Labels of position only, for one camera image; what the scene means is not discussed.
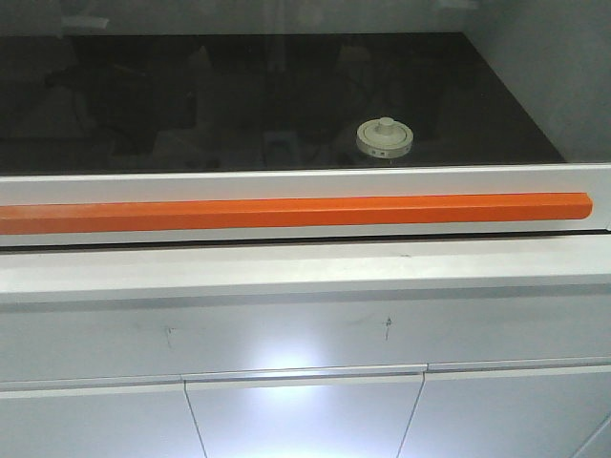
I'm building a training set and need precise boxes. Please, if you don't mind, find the white framed glass sash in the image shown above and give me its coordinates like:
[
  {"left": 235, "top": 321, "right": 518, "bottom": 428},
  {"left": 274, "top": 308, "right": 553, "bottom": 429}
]
[{"left": 1, "top": 1, "right": 610, "bottom": 248}]

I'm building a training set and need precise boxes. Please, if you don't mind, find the glass jar with cream lid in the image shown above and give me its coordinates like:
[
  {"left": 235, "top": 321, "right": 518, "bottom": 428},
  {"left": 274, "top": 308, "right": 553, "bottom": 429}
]
[{"left": 356, "top": 117, "right": 414, "bottom": 160}]

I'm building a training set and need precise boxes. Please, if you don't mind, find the orange sash handle bar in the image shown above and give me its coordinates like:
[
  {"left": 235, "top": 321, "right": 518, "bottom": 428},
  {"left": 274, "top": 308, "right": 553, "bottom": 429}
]
[{"left": 1, "top": 193, "right": 594, "bottom": 235}]

